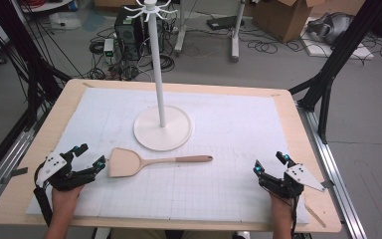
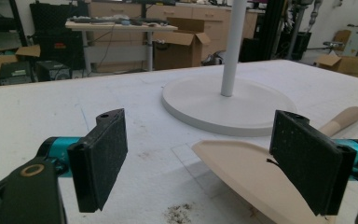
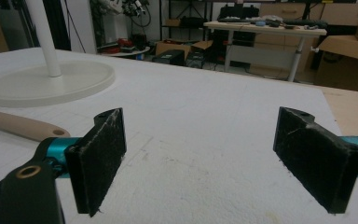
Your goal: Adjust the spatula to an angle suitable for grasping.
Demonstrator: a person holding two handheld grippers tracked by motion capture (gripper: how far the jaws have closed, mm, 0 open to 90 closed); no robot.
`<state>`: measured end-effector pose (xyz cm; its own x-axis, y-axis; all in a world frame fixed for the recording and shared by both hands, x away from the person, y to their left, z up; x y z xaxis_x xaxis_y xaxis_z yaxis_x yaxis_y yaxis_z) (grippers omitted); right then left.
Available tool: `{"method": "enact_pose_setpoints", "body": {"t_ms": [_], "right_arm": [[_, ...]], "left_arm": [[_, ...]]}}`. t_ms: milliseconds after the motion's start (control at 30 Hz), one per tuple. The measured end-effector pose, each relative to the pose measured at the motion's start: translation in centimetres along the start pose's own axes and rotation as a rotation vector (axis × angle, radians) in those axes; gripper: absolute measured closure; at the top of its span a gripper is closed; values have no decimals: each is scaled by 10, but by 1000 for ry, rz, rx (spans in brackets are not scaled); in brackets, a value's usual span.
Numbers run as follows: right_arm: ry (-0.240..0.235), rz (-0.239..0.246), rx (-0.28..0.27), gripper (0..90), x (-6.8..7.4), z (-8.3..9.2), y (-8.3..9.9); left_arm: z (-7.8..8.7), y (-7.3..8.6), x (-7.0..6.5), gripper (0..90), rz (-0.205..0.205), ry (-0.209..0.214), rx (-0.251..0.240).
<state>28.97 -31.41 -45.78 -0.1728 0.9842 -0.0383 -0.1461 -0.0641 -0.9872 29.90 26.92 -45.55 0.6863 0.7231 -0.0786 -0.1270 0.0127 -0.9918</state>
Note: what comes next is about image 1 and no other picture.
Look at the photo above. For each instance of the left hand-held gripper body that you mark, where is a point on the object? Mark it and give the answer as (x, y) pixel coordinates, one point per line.
(57, 167)

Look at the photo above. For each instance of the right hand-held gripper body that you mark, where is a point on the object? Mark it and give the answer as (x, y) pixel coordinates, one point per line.
(288, 184)

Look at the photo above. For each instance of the wooden spatula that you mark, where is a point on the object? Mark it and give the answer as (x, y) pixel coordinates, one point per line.
(124, 162)

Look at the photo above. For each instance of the person's right hand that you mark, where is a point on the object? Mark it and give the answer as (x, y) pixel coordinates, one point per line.
(282, 207)

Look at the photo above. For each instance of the person's left hand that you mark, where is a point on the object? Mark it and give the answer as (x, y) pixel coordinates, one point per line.
(64, 200)

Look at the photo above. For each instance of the white grid mat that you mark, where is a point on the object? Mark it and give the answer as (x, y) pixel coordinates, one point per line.
(212, 186)

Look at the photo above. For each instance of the white hook stand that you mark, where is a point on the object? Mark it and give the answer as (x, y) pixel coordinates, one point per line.
(162, 136)

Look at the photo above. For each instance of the small white electronic box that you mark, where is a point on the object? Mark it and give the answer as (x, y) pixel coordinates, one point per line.
(108, 48)

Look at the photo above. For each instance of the black computer tower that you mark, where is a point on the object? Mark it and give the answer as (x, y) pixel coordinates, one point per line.
(129, 36)

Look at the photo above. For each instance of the white foam board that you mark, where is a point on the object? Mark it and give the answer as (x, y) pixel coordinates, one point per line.
(361, 53)

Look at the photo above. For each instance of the clear plastic bag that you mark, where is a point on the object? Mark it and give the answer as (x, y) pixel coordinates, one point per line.
(64, 20)

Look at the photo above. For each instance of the white metal stand leg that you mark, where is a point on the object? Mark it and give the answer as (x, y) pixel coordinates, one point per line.
(180, 30)
(236, 36)

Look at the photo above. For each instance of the grey bag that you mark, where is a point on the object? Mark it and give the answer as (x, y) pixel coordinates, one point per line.
(331, 28)

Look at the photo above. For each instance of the large cardboard box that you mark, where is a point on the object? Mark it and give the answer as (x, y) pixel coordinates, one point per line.
(278, 16)

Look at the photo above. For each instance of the flat black device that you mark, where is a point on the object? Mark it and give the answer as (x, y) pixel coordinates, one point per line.
(224, 22)

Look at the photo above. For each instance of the aluminium rail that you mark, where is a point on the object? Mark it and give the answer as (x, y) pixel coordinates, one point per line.
(10, 156)
(335, 172)

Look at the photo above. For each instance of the black frame post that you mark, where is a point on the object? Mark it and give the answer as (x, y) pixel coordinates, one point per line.
(338, 56)
(26, 56)

